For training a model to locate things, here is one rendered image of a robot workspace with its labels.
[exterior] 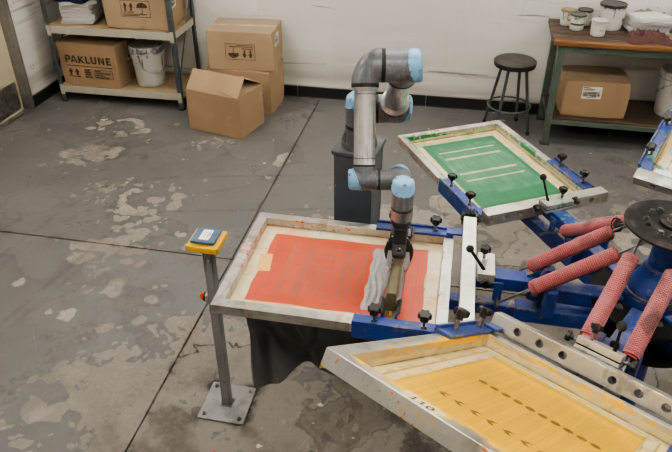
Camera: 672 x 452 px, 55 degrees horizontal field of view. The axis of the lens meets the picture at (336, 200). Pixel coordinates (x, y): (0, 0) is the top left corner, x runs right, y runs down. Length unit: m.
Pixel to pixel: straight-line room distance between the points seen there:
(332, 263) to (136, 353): 1.48
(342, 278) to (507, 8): 3.89
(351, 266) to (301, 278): 0.20
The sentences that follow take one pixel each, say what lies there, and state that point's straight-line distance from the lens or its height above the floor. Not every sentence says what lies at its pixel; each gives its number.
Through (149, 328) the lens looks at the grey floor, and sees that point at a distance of 3.72.
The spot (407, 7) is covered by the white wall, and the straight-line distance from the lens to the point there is 5.88.
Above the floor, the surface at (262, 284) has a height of 0.95.
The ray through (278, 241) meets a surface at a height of 0.95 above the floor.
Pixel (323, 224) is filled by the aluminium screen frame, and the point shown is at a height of 0.99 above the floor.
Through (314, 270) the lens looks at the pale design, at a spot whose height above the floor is 0.95.
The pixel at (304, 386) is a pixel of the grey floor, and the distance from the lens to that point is 3.30.
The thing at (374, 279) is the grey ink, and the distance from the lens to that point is 2.36.
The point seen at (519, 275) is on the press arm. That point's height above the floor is 1.04.
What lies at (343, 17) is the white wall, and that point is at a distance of 5.98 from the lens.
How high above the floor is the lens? 2.44
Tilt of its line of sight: 32 degrees down
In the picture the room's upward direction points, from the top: straight up
